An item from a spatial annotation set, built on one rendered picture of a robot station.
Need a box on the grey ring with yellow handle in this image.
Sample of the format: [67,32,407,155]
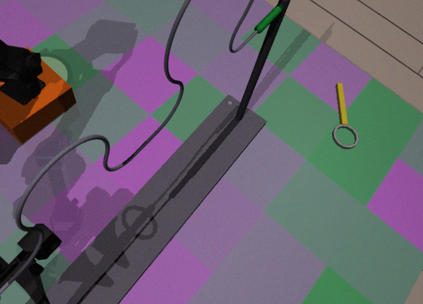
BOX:
[333,83,359,148]

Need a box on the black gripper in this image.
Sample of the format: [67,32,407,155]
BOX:
[0,223,61,304]

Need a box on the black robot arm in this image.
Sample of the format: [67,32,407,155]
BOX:
[0,39,46,105]

